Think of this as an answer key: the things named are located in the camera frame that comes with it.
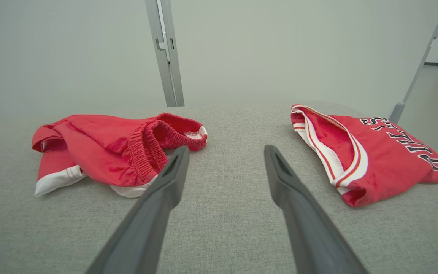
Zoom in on red white basketball jersey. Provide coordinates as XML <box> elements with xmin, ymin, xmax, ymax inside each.
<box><xmin>290</xmin><ymin>105</ymin><xmax>438</xmax><ymax>208</ymax></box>

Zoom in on slanted grey partition post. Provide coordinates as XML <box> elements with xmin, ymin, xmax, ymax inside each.
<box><xmin>389</xmin><ymin>0</ymin><xmax>438</xmax><ymax>124</ymax></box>

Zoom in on red shorts with white trim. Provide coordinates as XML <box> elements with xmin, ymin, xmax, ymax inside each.
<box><xmin>32</xmin><ymin>112</ymin><xmax>208</xmax><ymax>198</ymax></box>

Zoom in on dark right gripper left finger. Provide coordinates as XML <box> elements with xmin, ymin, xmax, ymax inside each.
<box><xmin>86</xmin><ymin>146</ymin><xmax>190</xmax><ymax>274</ymax></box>

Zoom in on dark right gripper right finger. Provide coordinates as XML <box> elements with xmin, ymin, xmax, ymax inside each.
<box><xmin>264</xmin><ymin>145</ymin><xmax>368</xmax><ymax>274</ymax></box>

